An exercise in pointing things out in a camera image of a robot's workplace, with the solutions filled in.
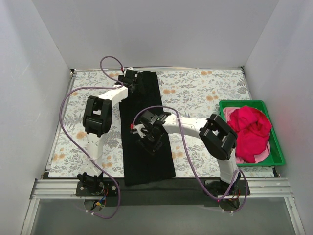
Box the black t shirt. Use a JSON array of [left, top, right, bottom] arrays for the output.
[[119, 71, 176, 186]]

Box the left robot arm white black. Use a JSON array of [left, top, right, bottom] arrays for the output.
[[77, 68, 145, 196]]

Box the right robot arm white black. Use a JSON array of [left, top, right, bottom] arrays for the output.
[[131, 110, 239, 195]]

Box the floral table mat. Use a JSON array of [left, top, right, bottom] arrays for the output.
[[46, 69, 254, 178]]

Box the pink t shirt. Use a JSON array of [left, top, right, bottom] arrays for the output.
[[224, 106, 271, 164]]

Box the green plastic bin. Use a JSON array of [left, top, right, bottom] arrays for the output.
[[219, 100, 285, 167]]

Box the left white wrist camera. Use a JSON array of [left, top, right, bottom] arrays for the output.
[[121, 67, 134, 73]]

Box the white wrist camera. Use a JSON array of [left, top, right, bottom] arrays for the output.
[[121, 67, 134, 73], [130, 124, 147, 138]]

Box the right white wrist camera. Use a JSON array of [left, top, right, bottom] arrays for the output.
[[130, 124, 147, 138]]

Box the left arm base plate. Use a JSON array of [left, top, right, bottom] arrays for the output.
[[75, 173, 118, 197]]

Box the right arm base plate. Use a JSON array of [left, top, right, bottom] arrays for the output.
[[203, 178, 250, 198]]

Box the aluminium frame rail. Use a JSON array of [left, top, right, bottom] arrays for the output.
[[30, 177, 294, 199]]

